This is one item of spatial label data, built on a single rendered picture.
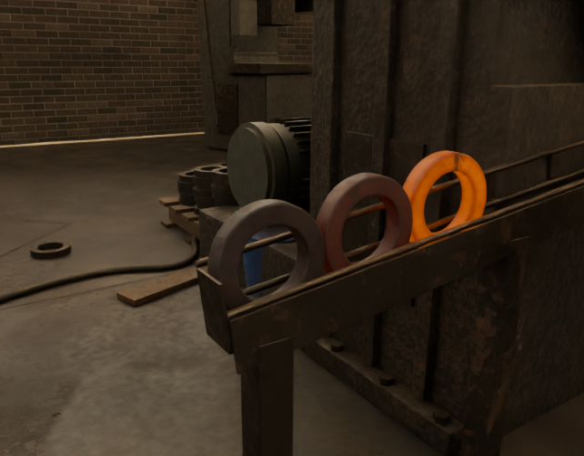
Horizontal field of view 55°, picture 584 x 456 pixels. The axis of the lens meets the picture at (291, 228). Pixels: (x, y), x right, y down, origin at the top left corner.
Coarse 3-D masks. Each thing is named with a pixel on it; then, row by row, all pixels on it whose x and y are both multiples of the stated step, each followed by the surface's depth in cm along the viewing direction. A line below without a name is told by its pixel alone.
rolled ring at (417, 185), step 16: (432, 160) 95; (448, 160) 96; (464, 160) 98; (416, 176) 95; (432, 176) 95; (464, 176) 100; (480, 176) 101; (416, 192) 94; (464, 192) 103; (480, 192) 102; (416, 208) 95; (464, 208) 104; (480, 208) 103; (416, 224) 96; (416, 240) 97
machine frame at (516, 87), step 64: (320, 0) 160; (384, 0) 135; (448, 0) 119; (512, 0) 114; (576, 0) 126; (320, 64) 164; (384, 64) 138; (448, 64) 122; (512, 64) 119; (576, 64) 132; (320, 128) 169; (384, 128) 142; (448, 128) 125; (512, 128) 116; (576, 128) 128; (320, 192) 174; (448, 192) 130; (512, 192) 121; (576, 256) 142; (384, 320) 157; (448, 320) 137; (576, 320) 150; (384, 384) 153; (448, 384) 140; (512, 384) 140; (576, 384) 159; (448, 448) 135
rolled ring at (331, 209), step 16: (352, 176) 88; (368, 176) 87; (384, 176) 89; (336, 192) 86; (352, 192) 86; (368, 192) 87; (384, 192) 89; (400, 192) 91; (336, 208) 85; (400, 208) 92; (320, 224) 86; (336, 224) 86; (400, 224) 93; (336, 240) 86; (384, 240) 95; (400, 240) 94; (336, 256) 87; (352, 272) 90
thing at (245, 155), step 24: (288, 120) 230; (240, 144) 228; (264, 144) 215; (288, 144) 219; (240, 168) 231; (264, 168) 215; (288, 168) 218; (240, 192) 234; (264, 192) 217; (288, 192) 221; (216, 216) 251; (240, 264) 234; (264, 264) 217; (288, 264) 202
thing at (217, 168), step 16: (192, 176) 305; (208, 176) 285; (224, 176) 263; (192, 192) 308; (208, 192) 287; (224, 192) 266; (176, 208) 305; (192, 208) 307; (176, 224) 322; (192, 224) 298
